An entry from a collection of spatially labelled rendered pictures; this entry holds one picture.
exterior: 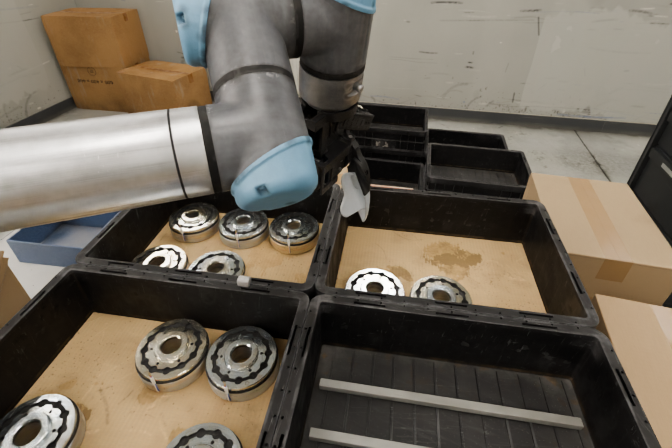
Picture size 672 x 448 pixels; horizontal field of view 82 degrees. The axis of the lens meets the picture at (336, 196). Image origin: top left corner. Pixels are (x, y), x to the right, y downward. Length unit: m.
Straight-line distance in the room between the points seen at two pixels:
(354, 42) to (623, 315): 0.61
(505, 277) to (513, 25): 2.76
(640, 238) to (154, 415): 0.92
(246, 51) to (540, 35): 3.20
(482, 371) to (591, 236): 0.40
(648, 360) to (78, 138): 0.75
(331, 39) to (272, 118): 0.12
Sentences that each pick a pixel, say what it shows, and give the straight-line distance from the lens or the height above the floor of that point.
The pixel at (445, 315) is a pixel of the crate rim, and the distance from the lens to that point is 0.58.
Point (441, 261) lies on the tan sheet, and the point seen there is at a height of 0.83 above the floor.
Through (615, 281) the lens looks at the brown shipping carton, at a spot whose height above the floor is 0.81.
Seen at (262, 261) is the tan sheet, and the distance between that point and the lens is 0.79.
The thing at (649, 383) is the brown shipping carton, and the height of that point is 0.86.
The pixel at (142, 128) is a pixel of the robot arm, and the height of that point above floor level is 1.25.
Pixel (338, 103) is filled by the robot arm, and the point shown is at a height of 1.21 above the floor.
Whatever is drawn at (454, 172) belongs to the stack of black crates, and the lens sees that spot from 1.77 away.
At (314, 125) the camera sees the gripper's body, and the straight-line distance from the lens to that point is 0.45.
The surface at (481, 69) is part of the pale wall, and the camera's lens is 3.45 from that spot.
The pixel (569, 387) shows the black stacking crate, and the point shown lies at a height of 0.83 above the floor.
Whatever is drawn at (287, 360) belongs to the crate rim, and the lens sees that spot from 0.52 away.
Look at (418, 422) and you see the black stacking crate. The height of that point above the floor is 0.83.
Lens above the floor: 1.37
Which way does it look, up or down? 35 degrees down
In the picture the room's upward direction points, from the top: straight up
